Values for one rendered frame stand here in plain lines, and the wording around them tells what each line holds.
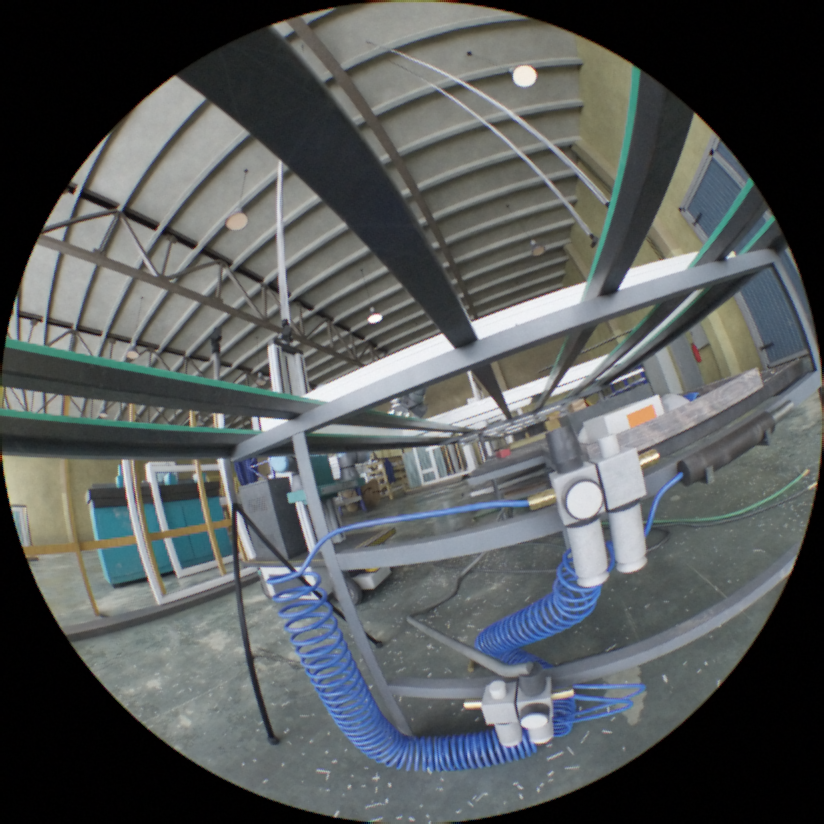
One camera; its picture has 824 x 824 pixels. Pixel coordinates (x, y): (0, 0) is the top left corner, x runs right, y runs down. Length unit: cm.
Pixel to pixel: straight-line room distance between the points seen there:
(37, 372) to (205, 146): 820
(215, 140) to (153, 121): 176
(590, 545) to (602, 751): 52
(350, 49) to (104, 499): 872
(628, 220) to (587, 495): 28
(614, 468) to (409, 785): 74
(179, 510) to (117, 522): 98
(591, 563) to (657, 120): 43
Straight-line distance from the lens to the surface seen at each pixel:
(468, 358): 43
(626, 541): 39
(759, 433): 53
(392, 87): 818
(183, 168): 882
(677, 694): 84
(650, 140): 28
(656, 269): 80
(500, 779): 75
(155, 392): 40
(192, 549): 458
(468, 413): 164
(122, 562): 426
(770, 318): 722
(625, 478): 36
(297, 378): 224
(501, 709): 54
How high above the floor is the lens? 67
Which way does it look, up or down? 11 degrees up
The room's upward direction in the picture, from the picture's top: 16 degrees counter-clockwise
